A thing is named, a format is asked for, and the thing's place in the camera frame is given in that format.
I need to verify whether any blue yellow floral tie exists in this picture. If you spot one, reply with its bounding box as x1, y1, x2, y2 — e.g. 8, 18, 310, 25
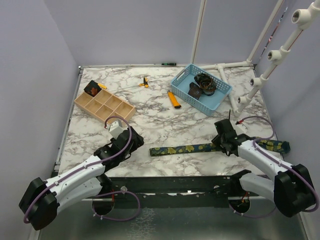
149, 139, 291, 157

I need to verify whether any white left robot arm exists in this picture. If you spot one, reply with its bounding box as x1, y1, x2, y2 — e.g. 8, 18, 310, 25
18, 127, 144, 231

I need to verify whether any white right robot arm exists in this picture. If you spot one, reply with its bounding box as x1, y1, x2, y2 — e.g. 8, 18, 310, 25
212, 118, 320, 218

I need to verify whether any wooden compartment tray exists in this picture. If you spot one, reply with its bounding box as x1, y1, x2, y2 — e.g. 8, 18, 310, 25
74, 89, 136, 124

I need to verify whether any folded dark patterned tie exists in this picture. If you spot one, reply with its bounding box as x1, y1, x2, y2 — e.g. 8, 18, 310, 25
188, 82, 203, 100

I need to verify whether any yellow utility knife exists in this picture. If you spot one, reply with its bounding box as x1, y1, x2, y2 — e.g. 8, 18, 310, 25
167, 91, 182, 109

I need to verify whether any rolled dark orange-leaf tie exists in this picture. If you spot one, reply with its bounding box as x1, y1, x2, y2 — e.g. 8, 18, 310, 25
83, 80, 102, 97

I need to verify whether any light blue plastic basket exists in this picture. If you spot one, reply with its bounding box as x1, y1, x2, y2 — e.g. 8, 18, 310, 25
170, 64, 233, 117

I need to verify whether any green black marker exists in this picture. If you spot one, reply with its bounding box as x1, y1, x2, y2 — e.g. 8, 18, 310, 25
161, 62, 177, 66

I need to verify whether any white PVC pipe rack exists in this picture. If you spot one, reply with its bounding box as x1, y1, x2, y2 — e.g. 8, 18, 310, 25
199, 0, 320, 116

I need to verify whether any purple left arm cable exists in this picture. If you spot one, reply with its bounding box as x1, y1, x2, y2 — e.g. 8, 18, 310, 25
23, 116, 132, 225

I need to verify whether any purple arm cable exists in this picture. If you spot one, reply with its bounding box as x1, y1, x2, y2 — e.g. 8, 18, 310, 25
236, 116, 317, 213
23, 116, 132, 225

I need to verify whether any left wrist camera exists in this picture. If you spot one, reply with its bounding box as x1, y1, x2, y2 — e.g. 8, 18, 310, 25
107, 120, 124, 139

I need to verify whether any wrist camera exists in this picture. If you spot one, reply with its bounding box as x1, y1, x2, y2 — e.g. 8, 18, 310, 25
233, 123, 248, 135
107, 120, 124, 139

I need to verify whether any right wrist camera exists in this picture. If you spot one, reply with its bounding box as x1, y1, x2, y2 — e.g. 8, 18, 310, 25
233, 123, 248, 135

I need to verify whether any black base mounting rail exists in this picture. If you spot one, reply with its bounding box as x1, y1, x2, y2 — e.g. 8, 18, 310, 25
49, 169, 266, 211

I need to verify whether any yellow black wire stripper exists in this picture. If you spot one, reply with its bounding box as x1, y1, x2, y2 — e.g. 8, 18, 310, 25
139, 77, 149, 88

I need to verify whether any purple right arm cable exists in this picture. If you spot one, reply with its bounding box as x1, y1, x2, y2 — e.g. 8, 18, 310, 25
236, 116, 317, 213

